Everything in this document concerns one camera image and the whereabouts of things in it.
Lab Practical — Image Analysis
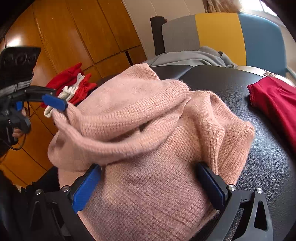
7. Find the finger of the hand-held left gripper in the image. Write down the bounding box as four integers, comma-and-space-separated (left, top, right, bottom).
23, 86, 68, 112

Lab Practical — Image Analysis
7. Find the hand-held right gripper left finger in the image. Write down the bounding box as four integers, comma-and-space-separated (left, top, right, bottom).
21, 163, 102, 241

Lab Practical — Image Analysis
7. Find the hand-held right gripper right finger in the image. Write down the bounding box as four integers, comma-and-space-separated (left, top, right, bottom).
190, 162, 274, 241

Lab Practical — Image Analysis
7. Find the pink knit sweater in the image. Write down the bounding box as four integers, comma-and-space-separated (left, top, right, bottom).
47, 63, 255, 241

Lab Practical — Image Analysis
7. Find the person's left hand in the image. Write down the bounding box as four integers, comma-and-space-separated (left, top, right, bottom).
11, 108, 28, 138

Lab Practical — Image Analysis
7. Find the red and white garment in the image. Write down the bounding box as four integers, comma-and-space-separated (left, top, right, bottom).
40, 62, 97, 117

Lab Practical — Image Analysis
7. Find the orange wooden wardrobe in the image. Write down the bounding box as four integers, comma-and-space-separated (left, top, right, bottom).
0, 0, 148, 188

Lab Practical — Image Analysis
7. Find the dark red garment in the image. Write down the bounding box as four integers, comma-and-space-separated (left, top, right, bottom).
247, 76, 296, 149

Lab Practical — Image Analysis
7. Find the white printed cushion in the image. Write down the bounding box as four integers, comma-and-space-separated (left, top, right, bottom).
236, 65, 296, 87

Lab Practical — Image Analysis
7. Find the grey hoodie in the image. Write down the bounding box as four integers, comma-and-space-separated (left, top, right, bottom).
147, 46, 238, 69

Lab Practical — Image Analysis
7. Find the grey yellow blue armchair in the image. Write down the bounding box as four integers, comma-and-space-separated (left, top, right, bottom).
161, 13, 296, 84

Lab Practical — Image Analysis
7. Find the beige patterned curtain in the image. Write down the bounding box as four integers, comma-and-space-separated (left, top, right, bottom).
203, 0, 243, 13

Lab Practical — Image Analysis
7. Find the bright window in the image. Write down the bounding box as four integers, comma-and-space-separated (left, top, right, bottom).
240, 0, 278, 16

